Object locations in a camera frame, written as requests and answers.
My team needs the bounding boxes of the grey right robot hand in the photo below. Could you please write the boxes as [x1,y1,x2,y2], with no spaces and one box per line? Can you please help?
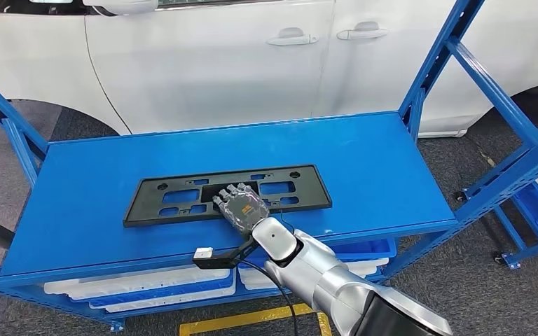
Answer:
[212,182,270,236]

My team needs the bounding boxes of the black plastic plate bracket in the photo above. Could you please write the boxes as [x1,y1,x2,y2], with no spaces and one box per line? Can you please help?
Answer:
[123,164,333,228]

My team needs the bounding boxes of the blue metal shelf rack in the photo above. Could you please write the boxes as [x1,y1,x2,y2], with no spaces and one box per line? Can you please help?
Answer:
[0,0,538,333]

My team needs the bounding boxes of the blue wheeled shelf rack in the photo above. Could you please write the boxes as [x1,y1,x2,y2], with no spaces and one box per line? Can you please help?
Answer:
[454,169,538,271]

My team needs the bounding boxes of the clear white plastic bin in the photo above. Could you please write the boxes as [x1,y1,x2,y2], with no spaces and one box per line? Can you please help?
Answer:
[43,266,233,302]

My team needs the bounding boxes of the white car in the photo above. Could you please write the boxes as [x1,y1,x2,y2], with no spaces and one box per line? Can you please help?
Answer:
[0,0,538,139]

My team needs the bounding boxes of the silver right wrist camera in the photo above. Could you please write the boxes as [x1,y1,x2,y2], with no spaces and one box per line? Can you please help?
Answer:
[192,236,261,271]

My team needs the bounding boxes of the black cable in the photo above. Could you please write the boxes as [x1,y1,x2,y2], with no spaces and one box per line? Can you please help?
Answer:
[238,258,301,336]

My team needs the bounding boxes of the white car door handle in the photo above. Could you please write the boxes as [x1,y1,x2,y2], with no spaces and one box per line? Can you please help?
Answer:
[267,27,319,46]
[336,21,389,41]

